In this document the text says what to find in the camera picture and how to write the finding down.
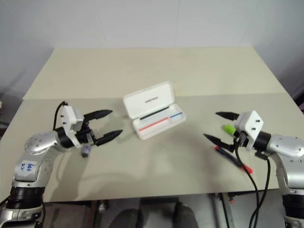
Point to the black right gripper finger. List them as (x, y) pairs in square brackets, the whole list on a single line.
[(228, 115), (217, 141)]

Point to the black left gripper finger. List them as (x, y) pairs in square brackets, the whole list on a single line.
[(109, 137), (99, 114)]

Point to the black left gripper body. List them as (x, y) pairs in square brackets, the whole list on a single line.
[(83, 136)]

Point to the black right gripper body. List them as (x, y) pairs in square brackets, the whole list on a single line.
[(241, 141)]

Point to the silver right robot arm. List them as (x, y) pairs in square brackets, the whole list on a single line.
[(287, 154)]

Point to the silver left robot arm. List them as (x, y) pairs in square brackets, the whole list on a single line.
[(35, 147)]

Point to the white open pencil case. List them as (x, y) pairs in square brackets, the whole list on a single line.
[(152, 109)]

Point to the small green highlighter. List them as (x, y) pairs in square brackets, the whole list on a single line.
[(229, 129)]

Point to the small purple grey eraser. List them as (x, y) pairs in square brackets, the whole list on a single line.
[(86, 151)]

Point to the dark blue red pen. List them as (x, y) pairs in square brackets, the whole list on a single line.
[(229, 155)]

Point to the white label blue handwriting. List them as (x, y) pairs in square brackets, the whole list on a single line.
[(25, 168)]

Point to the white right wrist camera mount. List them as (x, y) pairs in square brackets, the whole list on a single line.
[(250, 126)]

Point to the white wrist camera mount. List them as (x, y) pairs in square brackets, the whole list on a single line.
[(69, 118), (250, 126)]

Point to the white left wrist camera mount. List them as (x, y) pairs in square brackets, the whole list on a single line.
[(69, 118)]

